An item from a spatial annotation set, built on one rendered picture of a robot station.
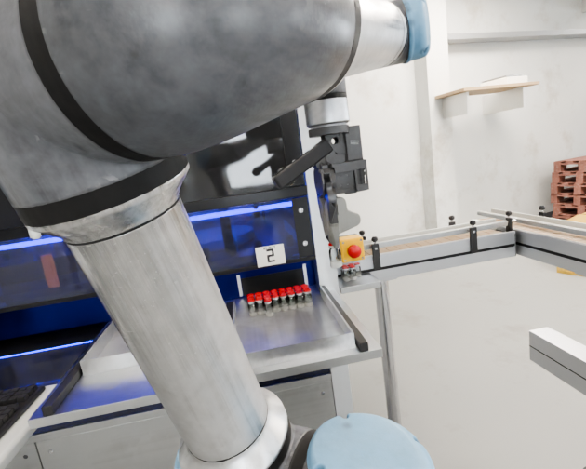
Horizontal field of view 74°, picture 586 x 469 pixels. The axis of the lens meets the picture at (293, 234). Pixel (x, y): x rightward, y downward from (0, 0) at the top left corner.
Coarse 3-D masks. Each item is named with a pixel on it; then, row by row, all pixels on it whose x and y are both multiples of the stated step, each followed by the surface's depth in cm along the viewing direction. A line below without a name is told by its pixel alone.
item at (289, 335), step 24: (240, 312) 112; (288, 312) 107; (312, 312) 105; (336, 312) 96; (240, 336) 96; (264, 336) 94; (288, 336) 92; (312, 336) 91; (336, 336) 82; (264, 360) 80; (288, 360) 81
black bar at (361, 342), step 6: (324, 288) 116; (330, 294) 111; (336, 306) 101; (342, 312) 97; (348, 318) 93; (348, 324) 90; (354, 330) 86; (354, 336) 84; (360, 336) 83; (360, 342) 81; (366, 342) 80; (360, 348) 81; (366, 348) 81
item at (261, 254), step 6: (270, 246) 115; (276, 246) 115; (282, 246) 115; (258, 252) 115; (264, 252) 115; (270, 252) 115; (276, 252) 115; (282, 252) 116; (258, 258) 115; (264, 258) 115; (270, 258) 115; (276, 258) 116; (282, 258) 116; (258, 264) 115; (264, 264) 115; (270, 264) 116
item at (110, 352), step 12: (108, 336) 104; (120, 336) 106; (96, 348) 95; (108, 348) 99; (120, 348) 98; (84, 360) 87; (96, 360) 87; (108, 360) 87; (120, 360) 88; (132, 360) 88; (84, 372) 87; (96, 372) 87
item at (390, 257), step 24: (384, 240) 141; (408, 240) 135; (432, 240) 143; (456, 240) 136; (480, 240) 137; (504, 240) 138; (360, 264) 132; (384, 264) 133; (408, 264) 134; (432, 264) 135; (456, 264) 137
